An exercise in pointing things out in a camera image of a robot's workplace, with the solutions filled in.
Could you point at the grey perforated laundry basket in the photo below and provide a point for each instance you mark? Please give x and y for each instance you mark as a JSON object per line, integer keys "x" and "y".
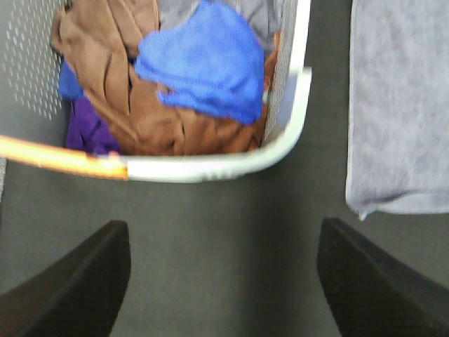
{"x": 34, "y": 117}

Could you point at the purple towel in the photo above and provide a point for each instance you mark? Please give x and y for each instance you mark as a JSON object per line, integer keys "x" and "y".
{"x": 87, "y": 131}

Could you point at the grey lavender towel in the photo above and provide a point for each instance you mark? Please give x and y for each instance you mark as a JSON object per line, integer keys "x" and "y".
{"x": 397, "y": 158}

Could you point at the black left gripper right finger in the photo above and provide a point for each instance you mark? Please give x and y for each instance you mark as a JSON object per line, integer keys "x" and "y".
{"x": 370, "y": 293}

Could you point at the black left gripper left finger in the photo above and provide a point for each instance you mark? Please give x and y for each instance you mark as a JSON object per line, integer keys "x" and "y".
{"x": 79, "y": 295}

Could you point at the grey towel in basket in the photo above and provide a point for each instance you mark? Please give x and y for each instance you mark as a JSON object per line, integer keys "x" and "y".
{"x": 264, "y": 16}

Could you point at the blue towel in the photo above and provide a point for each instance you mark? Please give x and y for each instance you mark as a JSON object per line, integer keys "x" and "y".
{"x": 211, "y": 63}

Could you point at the brown towel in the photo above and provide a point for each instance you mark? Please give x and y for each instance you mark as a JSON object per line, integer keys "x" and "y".
{"x": 155, "y": 129}

